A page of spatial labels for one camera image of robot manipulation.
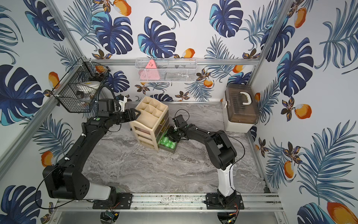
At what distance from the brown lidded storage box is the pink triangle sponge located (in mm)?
536

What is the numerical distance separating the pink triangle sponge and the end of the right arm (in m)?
0.32

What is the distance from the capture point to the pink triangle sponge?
90cm

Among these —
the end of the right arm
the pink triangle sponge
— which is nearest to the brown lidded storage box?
the end of the right arm

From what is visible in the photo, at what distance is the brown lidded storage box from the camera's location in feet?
3.08
